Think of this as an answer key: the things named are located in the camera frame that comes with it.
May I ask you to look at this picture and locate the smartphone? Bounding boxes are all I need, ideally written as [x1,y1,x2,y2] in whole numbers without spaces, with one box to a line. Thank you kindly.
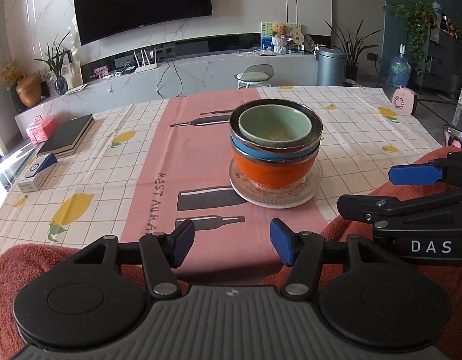
[443,124,462,149]

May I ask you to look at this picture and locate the black television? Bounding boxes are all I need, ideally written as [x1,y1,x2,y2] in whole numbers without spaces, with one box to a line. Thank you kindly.
[72,0,213,46]

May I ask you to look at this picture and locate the trailing vine plant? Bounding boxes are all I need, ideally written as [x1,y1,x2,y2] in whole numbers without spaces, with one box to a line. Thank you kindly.
[385,0,438,79]

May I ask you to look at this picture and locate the marble tv console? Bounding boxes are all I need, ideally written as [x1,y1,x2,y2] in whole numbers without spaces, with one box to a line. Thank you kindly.
[15,53,318,128]

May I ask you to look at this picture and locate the white rolling stool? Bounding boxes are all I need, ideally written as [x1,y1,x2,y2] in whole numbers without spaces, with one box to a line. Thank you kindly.
[236,64,274,90]

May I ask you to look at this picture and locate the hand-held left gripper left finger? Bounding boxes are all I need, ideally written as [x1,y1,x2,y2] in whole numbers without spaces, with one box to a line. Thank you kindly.
[68,218,196,298]

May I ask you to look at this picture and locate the green painting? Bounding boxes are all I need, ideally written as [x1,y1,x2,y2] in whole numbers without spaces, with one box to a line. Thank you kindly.
[261,22,303,54]

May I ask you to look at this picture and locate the white picture frame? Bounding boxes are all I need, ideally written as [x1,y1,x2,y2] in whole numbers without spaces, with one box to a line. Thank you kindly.
[62,61,83,89]

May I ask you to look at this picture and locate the pink desk fan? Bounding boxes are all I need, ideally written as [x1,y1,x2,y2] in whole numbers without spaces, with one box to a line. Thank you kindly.
[392,86,420,116]

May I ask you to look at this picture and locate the white router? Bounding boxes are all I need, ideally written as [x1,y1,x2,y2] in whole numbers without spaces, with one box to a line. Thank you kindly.
[133,46,159,74]

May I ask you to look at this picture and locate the pink storage box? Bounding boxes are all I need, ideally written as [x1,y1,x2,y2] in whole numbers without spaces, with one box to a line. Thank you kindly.
[26,116,55,144]

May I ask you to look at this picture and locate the gold vase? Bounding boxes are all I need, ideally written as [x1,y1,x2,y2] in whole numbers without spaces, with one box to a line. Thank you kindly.
[16,74,43,107]

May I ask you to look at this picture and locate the orange steel bowl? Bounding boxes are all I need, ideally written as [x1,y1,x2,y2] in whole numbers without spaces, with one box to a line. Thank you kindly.
[231,144,322,189]

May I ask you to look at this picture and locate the dried flowers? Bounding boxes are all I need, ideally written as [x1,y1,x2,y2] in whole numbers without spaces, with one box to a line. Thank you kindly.
[0,60,23,87]

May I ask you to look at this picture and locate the grey trash bin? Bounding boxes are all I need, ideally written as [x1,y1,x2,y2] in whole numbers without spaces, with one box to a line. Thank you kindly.
[316,48,347,87]

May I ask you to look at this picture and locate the blue steel bowl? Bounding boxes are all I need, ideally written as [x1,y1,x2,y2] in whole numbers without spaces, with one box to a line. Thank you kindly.
[228,98,323,160]

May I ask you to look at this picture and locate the plant in blue vase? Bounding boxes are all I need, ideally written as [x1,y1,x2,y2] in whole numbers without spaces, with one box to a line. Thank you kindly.
[35,30,72,95]

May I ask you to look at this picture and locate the round paper hand fan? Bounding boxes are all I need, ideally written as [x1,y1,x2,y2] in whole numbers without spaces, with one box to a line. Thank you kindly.
[289,26,306,51]

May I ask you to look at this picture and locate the white blue box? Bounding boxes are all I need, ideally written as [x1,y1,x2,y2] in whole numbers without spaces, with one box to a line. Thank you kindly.
[17,153,58,192]

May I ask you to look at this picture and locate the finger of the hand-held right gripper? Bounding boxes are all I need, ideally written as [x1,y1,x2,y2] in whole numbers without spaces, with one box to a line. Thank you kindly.
[336,185,462,230]
[388,150,462,187]

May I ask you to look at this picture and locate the green ceramic bowl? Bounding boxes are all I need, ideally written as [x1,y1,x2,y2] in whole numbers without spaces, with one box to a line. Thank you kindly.
[237,105,313,147]

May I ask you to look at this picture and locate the clear flowered glass plate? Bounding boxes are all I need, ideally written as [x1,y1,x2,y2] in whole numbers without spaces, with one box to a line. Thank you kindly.
[229,157,324,202]
[231,165,323,205]

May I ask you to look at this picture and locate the black book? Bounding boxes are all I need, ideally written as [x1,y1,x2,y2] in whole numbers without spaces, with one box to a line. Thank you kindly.
[36,114,95,158]

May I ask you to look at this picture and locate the red fleece blanket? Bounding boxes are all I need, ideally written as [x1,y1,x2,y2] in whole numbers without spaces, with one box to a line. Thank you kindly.
[0,146,462,360]

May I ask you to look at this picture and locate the dark grey cabinet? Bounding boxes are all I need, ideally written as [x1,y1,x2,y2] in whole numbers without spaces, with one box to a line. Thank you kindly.
[418,26,462,102]

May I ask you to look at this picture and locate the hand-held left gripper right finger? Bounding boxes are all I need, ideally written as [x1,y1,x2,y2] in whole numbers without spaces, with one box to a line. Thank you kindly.
[269,218,393,296]

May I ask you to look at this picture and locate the blue water jug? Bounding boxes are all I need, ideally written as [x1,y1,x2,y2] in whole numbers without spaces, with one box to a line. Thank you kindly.
[387,43,412,90]

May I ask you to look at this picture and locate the teddy bear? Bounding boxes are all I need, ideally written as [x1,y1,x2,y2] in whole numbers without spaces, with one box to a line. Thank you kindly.
[270,22,290,55]

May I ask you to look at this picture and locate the potted green plant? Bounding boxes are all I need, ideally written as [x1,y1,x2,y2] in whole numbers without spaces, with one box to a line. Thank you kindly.
[325,19,382,81]

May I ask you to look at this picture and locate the black cable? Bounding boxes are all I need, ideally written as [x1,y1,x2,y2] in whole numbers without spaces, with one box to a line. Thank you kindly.
[157,58,186,100]

